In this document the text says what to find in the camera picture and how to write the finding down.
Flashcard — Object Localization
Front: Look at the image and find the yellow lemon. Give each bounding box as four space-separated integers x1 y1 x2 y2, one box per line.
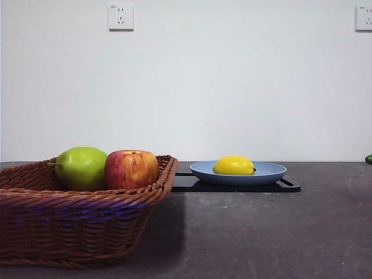
212 155 257 176

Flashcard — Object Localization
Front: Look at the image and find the light blue plate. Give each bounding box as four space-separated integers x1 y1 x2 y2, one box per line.
189 160 288 187

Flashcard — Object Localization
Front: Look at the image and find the brown woven wicker basket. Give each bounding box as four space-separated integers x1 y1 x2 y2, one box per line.
0 155 178 269

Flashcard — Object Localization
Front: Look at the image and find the black rectangular tray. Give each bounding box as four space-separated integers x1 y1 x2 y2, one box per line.
171 171 302 193

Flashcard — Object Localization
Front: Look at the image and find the red apple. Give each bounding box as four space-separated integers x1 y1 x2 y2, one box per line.
103 149 159 191

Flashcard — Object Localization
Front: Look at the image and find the green apple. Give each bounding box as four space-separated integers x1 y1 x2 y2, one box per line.
47 146 109 192

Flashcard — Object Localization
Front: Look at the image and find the white wall socket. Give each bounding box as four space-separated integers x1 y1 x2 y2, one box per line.
109 4 134 31
356 5 372 32

